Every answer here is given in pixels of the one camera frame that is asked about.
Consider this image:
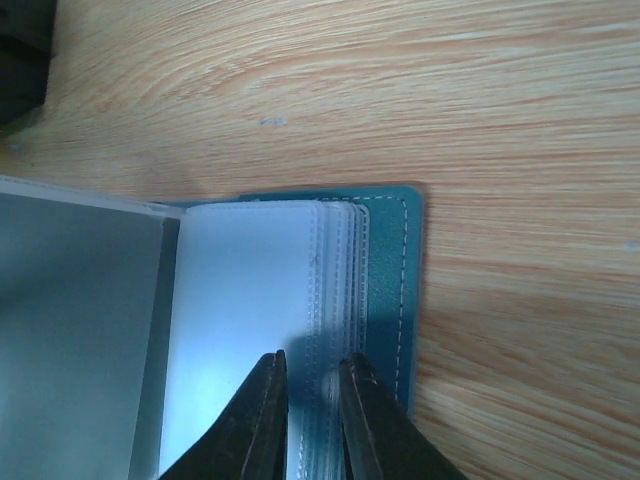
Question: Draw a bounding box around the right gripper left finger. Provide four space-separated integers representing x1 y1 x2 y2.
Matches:
161 350 288 479

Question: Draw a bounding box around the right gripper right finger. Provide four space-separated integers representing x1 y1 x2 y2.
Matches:
339 353 465 480

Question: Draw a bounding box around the teal leather card holder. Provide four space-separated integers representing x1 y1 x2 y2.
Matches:
1 177 424 479

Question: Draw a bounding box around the black tray right compartment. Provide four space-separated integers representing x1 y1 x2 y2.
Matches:
1 0 57 126

